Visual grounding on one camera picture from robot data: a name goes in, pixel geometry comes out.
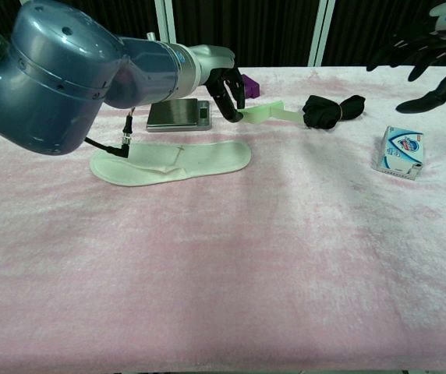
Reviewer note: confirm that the white flat slipper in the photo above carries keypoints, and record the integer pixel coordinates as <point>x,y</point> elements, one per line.
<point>207,156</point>

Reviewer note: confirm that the white aluminium partition post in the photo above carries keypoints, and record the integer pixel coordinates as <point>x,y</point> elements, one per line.
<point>164,17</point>
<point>320,31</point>

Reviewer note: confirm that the purple plastic block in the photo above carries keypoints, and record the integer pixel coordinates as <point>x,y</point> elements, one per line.
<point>252,87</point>

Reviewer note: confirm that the black tied cloth bundle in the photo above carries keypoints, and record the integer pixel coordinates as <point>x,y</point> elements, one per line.
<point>320,111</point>

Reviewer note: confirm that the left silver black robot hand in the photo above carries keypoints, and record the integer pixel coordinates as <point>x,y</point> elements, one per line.
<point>215,62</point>

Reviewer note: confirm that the silver digital pocket scale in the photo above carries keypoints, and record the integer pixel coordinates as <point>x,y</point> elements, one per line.
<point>172,113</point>

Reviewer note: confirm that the left blue robot arm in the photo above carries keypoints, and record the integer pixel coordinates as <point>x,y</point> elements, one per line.
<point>51,78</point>

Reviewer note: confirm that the pink fleece table cloth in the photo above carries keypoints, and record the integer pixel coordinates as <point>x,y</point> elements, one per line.
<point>223,253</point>

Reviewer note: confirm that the white blue soap box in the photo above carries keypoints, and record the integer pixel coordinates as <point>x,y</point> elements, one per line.
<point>400,150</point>

